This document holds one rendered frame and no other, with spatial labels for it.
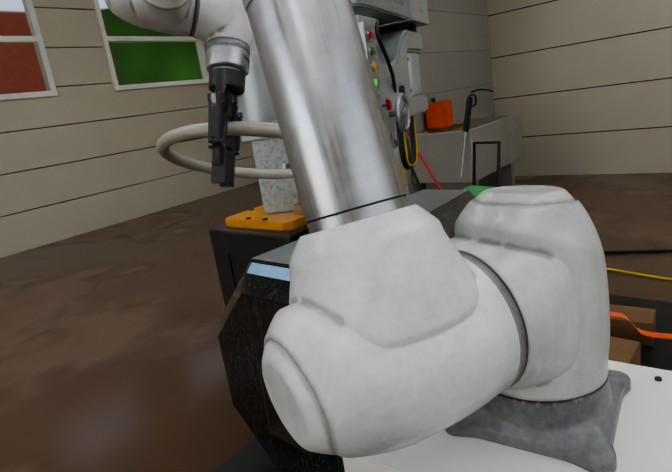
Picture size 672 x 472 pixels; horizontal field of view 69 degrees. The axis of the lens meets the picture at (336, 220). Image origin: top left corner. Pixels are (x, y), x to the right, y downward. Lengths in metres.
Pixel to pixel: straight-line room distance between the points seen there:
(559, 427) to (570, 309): 0.14
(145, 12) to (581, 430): 0.96
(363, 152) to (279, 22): 0.14
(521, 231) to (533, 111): 6.10
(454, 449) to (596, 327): 0.21
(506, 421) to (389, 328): 0.25
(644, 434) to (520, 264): 0.25
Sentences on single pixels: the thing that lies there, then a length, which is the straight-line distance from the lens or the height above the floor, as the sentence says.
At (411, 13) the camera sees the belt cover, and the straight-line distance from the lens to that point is 2.34.
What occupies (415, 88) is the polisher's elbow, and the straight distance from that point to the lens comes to 2.41.
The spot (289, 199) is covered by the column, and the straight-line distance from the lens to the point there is 2.45.
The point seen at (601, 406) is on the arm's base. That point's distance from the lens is 0.64.
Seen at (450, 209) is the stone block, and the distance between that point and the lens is 2.00.
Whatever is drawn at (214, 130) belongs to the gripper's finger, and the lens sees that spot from 1.01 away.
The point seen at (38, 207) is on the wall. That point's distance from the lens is 7.58.
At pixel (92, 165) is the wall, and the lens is 7.81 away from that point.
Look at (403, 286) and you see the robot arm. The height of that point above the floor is 1.13.
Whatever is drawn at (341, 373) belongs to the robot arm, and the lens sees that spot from 0.40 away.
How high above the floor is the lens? 1.28
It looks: 14 degrees down
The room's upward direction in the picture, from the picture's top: 9 degrees counter-clockwise
